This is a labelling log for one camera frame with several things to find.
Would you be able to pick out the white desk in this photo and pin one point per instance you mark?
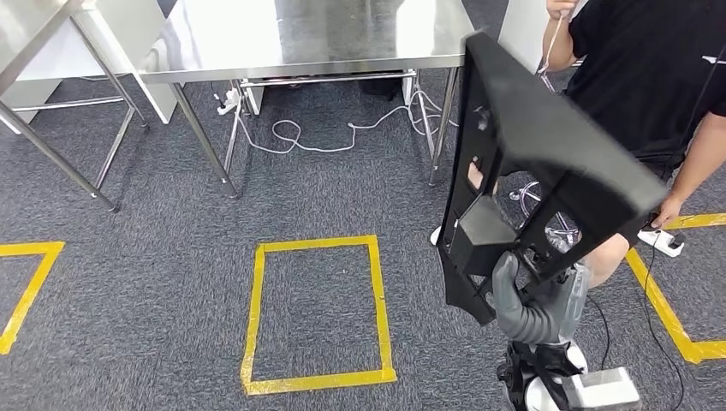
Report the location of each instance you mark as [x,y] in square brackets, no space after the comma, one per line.
[125,28]
[519,34]

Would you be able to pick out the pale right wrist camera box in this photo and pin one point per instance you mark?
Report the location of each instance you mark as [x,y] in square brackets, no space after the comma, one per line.
[604,391]

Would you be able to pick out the black plastic frame part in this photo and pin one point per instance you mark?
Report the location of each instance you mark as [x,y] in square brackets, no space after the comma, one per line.
[539,130]

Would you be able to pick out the person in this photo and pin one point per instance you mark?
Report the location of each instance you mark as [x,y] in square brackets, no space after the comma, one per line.
[635,85]

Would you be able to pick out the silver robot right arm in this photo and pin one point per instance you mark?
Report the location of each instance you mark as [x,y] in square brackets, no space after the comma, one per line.
[541,397]

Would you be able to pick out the stainless steel workbench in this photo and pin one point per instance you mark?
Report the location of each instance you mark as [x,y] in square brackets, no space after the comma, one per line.
[255,34]

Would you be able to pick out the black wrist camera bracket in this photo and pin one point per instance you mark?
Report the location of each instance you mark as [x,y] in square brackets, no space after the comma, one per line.
[544,357]

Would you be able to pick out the yellow floor tape square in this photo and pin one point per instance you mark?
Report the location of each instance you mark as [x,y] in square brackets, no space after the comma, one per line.
[28,248]
[706,350]
[317,243]

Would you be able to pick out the white power strip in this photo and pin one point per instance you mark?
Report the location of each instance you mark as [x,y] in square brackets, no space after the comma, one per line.
[661,243]

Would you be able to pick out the stainless steel table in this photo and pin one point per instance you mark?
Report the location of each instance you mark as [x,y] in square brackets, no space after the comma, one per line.
[22,34]

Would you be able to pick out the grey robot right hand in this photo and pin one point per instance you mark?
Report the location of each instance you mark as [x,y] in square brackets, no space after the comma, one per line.
[505,278]

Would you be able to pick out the chrome stool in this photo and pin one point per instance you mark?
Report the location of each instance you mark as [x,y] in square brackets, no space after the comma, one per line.
[530,195]

